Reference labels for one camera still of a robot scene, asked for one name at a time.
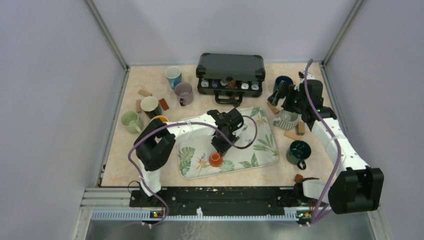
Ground dark teal mug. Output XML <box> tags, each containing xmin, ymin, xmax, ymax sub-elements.
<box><xmin>286</xmin><ymin>140</ymin><xmax>312</xmax><ymax>170</ymax></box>

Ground black glossy mug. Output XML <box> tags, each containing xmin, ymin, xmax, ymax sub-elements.
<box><xmin>140</xmin><ymin>96</ymin><xmax>162</xmax><ymax>119</ymax></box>

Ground small orange cup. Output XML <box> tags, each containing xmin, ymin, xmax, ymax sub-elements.
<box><xmin>208</xmin><ymin>152</ymin><xmax>224</xmax><ymax>168</ymax></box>

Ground wooden block left upper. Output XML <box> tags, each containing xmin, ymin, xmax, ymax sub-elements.
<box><xmin>138</xmin><ymin>89</ymin><xmax>153</xmax><ymax>97</ymax></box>

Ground dark green carrying case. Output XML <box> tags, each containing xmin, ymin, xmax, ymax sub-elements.
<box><xmin>195</xmin><ymin>52</ymin><xmax>266</xmax><ymax>105</ymax></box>

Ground floral white serving tray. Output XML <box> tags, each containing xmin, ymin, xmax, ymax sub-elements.
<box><xmin>176</xmin><ymin>106</ymin><xmax>279</xmax><ymax>180</ymax></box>

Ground small red-brown block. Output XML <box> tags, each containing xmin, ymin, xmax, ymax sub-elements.
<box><xmin>294</xmin><ymin>174</ymin><xmax>303</xmax><ymax>183</ymax></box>

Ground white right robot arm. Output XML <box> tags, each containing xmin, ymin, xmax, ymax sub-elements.
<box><xmin>267</xmin><ymin>79</ymin><xmax>384</xmax><ymax>215</ymax></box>

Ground wooden block right rear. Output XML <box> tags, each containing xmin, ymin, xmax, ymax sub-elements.
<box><xmin>284</xmin><ymin>131</ymin><xmax>302</xmax><ymax>141</ymax></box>

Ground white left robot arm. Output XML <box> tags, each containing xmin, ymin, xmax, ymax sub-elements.
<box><xmin>128</xmin><ymin>108</ymin><xmax>250</xmax><ymax>207</ymax></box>

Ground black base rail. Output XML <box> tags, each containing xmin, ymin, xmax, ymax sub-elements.
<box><xmin>129</xmin><ymin>183</ymin><xmax>317</xmax><ymax>219</ymax></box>

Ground dark wooden block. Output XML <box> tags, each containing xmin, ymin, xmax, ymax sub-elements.
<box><xmin>295</xmin><ymin>121</ymin><xmax>306</xmax><ymax>136</ymax></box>

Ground light blue dotted mug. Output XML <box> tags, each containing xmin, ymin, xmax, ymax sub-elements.
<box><xmin>165</xmin><ymin>66</ymin><xmax>182</xmax><ymax>90</ymax></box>

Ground dark blue mug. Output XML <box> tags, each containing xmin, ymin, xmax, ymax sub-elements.
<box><xmin>273</xmin><ymin>75</ymin><xmax>293</xmax><ymax>92</ymax></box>

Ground grey striped ribbed cup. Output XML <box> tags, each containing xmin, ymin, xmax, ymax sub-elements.
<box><xmin>272</xmin><ymin>110</ymin><xmax>301</xmax><ymax>131</ymax></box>

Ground light green mug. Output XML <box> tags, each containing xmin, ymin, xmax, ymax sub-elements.
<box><xmin>120</xmin><ymin>111</ymin><xmax>144</xmax><ymax>134</ymax></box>

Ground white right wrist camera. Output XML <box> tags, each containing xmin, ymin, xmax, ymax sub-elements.
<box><xmin>298</xmin><ymin>71</ymin><xmax>315</xmax><ymax>82</ymax></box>

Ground light wooden block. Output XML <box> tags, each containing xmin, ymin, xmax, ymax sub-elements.
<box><xmin>267</xmin><ymin>102</ymin><xmax>280</xmax><ymax>115</ymax></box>

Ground wooden block left lower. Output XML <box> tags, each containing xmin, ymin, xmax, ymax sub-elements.
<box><xmin>159</xmin><ymin>98</ymin><xmax>170</xmax><ymax>111</ymax></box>

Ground lilac purple mug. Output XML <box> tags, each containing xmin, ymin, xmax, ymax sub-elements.
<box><xmin>174</xmin><ymin>82</ymin><xmax>194</xmax><ymax>107</ymax></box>

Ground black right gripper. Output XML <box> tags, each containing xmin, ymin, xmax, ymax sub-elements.
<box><xmin>267</xmin><ymin>81</ymin><xmax>307</xmax><ymax>115</ymax></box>

